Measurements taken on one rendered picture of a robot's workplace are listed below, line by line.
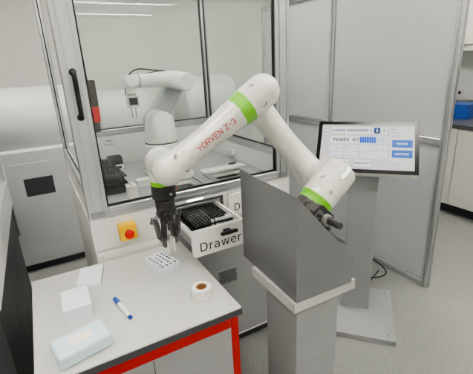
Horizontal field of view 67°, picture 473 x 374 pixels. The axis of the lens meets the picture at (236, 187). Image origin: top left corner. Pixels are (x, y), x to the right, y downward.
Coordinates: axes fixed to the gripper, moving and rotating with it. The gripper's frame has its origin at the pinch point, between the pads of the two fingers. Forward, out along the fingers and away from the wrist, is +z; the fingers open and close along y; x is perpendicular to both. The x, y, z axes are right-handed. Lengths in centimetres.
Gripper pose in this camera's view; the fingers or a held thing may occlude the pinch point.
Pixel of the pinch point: (170, 245)
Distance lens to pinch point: 148.2
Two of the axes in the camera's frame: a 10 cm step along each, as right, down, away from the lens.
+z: 0.5, 9.4, 3.2
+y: -7.2, 2.6, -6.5
